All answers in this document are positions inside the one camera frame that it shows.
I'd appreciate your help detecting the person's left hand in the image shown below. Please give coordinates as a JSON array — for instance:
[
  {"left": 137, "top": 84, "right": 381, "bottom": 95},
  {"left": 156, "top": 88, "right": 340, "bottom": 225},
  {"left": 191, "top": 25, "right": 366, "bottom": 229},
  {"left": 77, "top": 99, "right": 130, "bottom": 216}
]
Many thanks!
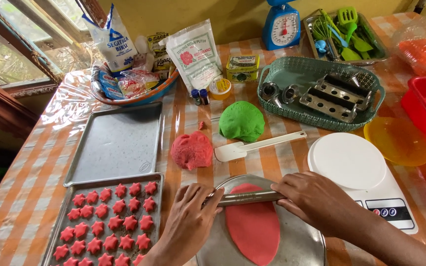
[{"left": 169, "top": 183, "right": 225, "bottom": 257}]

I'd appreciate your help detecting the blue bowl of ingredient packets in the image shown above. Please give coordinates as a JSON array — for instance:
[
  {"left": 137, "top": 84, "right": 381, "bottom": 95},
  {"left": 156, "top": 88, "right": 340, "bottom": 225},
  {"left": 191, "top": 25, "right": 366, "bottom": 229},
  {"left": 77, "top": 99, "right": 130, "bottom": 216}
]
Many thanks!
[{"left": 90, "top": 32, "right": 180, "bottom": 108}]

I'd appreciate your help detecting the wooden window frame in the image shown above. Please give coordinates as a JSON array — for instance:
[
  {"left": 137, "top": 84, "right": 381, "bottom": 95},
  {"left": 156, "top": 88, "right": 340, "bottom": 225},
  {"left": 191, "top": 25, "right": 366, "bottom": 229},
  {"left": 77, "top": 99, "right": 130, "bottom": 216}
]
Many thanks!
[{"left": 0, "top": 0, "right": 107, "bottom": 98}]

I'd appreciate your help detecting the plastic bag with orange containers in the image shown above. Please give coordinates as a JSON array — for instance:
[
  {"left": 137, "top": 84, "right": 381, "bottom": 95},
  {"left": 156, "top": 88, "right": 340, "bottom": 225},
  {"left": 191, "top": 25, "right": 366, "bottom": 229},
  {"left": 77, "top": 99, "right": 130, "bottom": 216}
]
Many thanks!
[{"left": 390, "top": 15, "right": 426, "bottom": 77}]

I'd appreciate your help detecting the white and blue flour bag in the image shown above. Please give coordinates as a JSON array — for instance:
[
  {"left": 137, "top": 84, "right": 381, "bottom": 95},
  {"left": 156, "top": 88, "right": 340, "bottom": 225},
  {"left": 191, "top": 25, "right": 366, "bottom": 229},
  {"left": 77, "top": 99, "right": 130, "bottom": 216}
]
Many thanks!
[{"left": 81, "top": 3, "right": 139, "bottom": 75}]

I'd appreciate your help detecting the empty metal baking tray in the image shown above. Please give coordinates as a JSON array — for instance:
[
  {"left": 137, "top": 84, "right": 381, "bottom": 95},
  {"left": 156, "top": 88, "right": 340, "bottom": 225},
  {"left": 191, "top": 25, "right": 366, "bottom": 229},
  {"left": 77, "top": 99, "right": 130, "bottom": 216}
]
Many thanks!
[{"left": 63, "top": 101, "right": 163, "bottom": 187}]

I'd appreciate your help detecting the metal perforated cookie mould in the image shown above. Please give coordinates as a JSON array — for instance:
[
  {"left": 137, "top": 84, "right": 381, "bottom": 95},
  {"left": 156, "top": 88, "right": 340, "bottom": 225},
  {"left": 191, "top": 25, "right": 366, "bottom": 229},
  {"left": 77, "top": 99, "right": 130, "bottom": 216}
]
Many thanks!
[{"left": 299, "top": 73, "right": 373, "bottom": 124}]

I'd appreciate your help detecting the person's right hand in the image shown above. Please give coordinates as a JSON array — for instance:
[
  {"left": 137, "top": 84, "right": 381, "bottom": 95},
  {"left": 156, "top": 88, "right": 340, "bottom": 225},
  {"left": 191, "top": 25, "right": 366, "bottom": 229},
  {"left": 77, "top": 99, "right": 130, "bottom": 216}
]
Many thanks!
[{"left": 270, "top": 172, "right": 355, "bottom": 238}]

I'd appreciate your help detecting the green dough lump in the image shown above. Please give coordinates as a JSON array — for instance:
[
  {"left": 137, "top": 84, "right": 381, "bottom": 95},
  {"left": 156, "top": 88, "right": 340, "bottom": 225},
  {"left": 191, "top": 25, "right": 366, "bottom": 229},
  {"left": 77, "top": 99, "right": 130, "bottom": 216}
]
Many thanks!
[{"left": 218, "top": 101, "right": 266, "bottom": 143}]

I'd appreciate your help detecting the flattened red dough sheet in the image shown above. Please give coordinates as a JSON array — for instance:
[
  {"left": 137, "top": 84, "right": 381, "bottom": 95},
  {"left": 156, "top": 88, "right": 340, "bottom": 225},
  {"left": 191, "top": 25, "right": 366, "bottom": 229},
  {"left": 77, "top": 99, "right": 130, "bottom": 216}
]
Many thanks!
[{"left": 225, "top": 183, "right": 281, "bottom": 266}]

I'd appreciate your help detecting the metal baking tray with cookies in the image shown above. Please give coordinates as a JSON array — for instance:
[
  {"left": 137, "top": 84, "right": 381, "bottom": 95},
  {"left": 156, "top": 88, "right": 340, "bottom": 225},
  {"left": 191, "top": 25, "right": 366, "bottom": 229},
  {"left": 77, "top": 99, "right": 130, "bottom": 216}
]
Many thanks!
[{"left": 40, "top": 172, "right": 165, "bottom": 266}]

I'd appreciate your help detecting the metal tray of green utensils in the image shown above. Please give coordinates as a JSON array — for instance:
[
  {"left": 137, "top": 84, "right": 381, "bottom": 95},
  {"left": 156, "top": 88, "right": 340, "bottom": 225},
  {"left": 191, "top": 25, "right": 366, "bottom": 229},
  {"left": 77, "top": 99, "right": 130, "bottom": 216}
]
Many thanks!
[{"left": 302, "top": 6, "right": 390, "bottom": 67}]

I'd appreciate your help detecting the metal funnel nozzle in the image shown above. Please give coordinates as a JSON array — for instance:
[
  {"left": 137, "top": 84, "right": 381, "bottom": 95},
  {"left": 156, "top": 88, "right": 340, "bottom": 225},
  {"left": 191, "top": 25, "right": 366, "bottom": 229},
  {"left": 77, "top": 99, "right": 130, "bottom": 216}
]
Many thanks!
[
  {"left": 259, "top": 81, "right": 283, "bottom": 109},
  {"left": 281, "top": 84, "right": 302, "bottom": 105}
]

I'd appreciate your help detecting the red dough lump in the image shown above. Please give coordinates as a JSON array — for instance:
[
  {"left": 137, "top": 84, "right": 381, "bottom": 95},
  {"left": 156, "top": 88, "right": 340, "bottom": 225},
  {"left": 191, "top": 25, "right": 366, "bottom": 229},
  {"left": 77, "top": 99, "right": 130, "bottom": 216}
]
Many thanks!
[{"left": 170, "top": 131, "right": 213, "bottom": 171}]

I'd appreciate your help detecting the group of red star cookies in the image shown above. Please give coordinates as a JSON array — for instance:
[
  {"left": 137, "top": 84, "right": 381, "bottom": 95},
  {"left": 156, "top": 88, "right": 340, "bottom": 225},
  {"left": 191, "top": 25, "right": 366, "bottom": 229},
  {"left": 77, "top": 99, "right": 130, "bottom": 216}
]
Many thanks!
[{"left": 53, "top": 181, "right": 158, "bottom": 266}]

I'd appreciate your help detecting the metal rolling pin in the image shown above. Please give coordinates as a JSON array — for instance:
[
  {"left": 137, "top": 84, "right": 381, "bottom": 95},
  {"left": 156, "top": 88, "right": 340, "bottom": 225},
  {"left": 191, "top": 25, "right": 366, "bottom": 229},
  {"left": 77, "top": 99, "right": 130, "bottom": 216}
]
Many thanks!
[{"left": 203, "top": 190, "right": 286, "bottom": 207}]

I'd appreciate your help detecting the white plastic spatula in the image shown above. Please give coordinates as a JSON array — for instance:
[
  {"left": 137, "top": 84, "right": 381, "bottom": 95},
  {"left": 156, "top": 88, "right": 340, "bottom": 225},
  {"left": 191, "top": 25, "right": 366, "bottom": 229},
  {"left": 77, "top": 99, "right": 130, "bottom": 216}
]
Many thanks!
[{"left": 214, "top": 130, "right": 307, "bottom": 163}]

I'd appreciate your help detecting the small yellow jar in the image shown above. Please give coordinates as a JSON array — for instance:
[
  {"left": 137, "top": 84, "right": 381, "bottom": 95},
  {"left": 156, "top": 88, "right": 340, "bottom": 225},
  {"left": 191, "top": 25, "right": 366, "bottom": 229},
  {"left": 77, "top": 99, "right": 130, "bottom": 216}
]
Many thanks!
[{"left": 209, "top": 78, "right": 232, "bottom": 101}]

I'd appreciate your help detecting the teal woven plastic basket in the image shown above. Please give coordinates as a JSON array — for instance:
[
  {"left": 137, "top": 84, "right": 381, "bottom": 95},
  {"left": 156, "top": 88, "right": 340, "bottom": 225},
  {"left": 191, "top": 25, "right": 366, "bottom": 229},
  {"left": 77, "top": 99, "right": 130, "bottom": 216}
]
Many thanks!
[{"left": 256, "top": 56, "right": 386, "bottom": 133}]

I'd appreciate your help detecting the blue mechanical kitchen scale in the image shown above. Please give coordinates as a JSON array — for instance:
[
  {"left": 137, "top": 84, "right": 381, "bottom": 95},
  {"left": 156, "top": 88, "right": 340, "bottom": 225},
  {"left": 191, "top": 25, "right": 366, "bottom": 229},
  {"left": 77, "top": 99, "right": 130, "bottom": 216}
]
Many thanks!
[{"left": 261, "top": 0, "right": 302, "bottom": 51}]

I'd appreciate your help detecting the round metal tray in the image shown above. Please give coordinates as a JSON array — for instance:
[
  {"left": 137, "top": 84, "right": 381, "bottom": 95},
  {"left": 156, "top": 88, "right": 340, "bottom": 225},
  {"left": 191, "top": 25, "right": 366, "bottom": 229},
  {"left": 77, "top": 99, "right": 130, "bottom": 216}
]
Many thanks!
[{"left": 196, "top": 174, "right": 327, "bottom": 266}]

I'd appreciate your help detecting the green and yellow box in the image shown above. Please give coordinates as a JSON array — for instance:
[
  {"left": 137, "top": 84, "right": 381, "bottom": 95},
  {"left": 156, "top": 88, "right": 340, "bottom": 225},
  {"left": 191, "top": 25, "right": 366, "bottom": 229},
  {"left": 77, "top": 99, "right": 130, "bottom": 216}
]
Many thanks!
[{"left": 226, "top": 54, "right": 261, "bottom": 83}]

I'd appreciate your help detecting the white rice flour bag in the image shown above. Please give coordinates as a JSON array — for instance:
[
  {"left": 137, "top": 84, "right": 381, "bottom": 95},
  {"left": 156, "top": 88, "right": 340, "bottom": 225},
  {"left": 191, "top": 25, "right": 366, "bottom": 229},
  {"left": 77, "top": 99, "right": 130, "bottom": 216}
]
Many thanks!
[{"left": 165, "top": 19, "right": 223, "bottom": 94}]

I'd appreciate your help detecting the orange checked tablecloth plastic cover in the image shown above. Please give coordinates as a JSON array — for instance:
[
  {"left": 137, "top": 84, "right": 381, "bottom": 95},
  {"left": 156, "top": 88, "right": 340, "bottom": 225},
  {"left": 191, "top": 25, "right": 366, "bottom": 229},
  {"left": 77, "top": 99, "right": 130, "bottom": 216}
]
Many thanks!
[{"left": 0, "top": 11, "right": 426, "bottom": 266}]

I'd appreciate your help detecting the white digital kitchen scale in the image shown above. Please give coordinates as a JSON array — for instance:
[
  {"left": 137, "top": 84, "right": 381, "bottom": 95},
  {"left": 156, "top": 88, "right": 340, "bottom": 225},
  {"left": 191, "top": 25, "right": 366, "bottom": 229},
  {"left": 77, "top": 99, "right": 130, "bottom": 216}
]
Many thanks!
[{"left": 307, "top": 132, "right": 419, "bottom": 235}]

